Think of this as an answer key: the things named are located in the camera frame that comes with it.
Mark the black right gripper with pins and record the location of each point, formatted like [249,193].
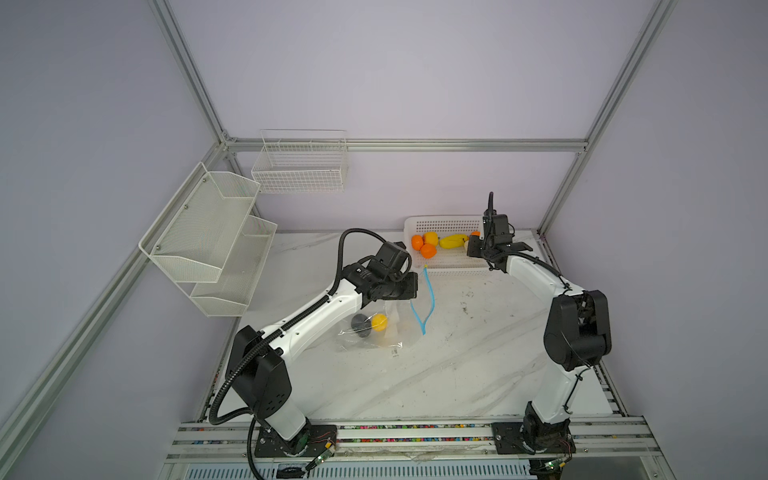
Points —
[472,246]

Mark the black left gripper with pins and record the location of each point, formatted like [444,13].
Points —
[410,291]

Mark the yellow pear-shaped lemon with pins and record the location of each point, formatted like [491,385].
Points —
[379,322]

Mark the black avocado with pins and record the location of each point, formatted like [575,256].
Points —
[361,324]

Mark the clear zip top bag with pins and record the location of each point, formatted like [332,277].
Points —
[390,324]

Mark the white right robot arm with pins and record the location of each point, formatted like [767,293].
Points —
[576,336]

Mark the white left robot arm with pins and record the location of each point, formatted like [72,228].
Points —
[257,380]

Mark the yellow banana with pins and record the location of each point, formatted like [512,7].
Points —
[453,241]

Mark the white perforated plastic basket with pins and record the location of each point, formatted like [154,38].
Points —
[446,262]

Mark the large orange fruit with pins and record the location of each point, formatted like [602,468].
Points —
[417,242]

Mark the white mesh two-tier shelf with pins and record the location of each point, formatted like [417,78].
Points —
[209,242]

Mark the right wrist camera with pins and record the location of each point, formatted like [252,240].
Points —
[496,228]

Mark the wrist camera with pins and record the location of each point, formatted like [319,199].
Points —
[392,261]
[496,228]

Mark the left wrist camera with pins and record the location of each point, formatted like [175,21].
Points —
[392,261]

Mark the white wire wall basket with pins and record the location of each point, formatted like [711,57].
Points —
[293,161]

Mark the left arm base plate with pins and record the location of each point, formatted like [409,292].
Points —
[311,441]

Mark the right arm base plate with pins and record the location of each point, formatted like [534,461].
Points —
[522,438]

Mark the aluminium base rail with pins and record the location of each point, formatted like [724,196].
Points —
[612,436]

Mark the aluminium frame post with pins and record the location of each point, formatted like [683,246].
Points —
[649,33]

